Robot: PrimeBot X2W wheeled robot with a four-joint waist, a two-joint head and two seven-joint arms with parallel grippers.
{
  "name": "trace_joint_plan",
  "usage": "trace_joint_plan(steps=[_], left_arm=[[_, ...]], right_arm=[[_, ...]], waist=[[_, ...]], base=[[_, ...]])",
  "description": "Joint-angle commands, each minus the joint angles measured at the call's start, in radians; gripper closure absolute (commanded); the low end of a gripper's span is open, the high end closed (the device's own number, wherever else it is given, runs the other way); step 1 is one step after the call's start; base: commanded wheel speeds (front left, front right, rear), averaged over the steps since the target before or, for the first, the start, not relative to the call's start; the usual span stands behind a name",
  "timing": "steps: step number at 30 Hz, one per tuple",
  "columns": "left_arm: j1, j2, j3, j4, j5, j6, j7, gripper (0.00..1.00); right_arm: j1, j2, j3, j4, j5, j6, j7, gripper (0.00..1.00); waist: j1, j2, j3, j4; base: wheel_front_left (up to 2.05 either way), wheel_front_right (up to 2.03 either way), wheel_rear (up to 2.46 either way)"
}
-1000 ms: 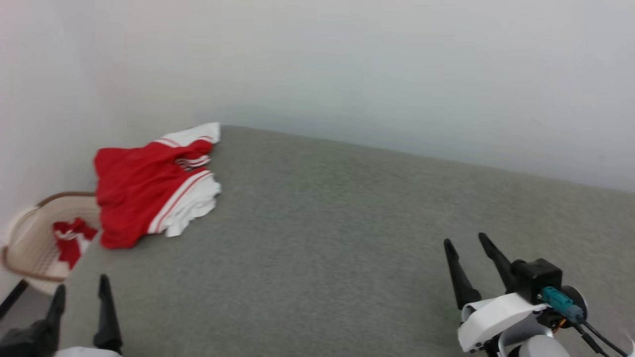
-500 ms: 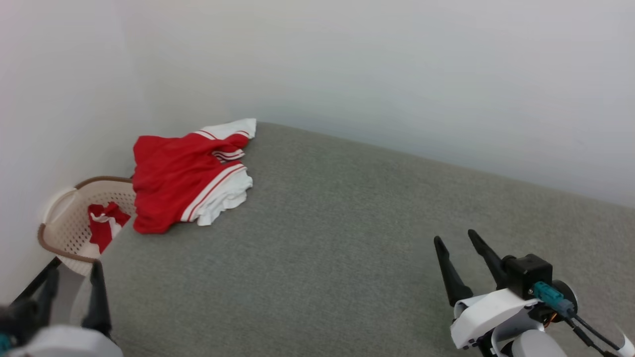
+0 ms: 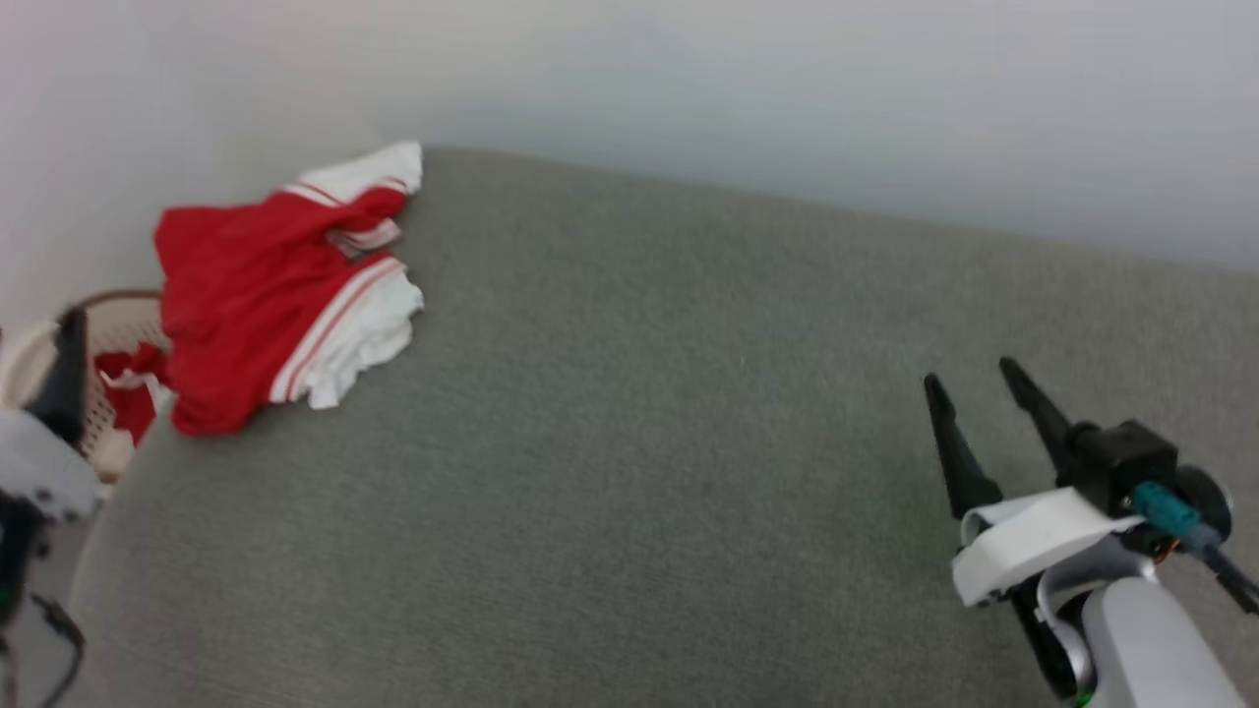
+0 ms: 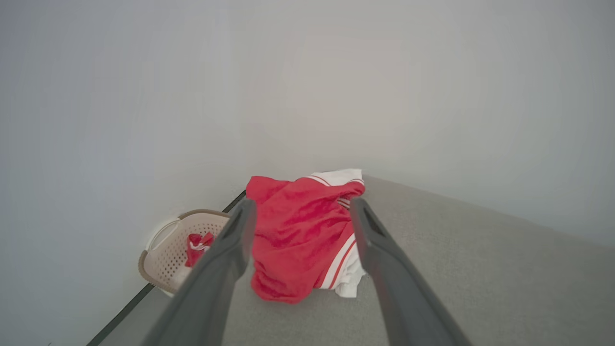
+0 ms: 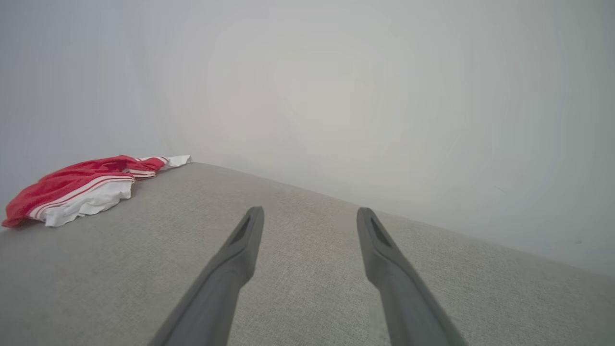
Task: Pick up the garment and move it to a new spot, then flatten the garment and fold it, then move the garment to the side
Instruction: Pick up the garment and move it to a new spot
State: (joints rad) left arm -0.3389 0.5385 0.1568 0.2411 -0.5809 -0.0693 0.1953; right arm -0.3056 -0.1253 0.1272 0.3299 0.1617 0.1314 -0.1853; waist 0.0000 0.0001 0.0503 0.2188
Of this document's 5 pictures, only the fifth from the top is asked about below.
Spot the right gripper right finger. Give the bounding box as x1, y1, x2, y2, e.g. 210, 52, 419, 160
356, 207, 467, 346

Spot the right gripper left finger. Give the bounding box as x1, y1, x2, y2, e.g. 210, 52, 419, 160
149, 207, 265, 346

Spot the red white-sleeved t-shirt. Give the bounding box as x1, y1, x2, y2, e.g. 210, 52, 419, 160
1, 155, 192, 228

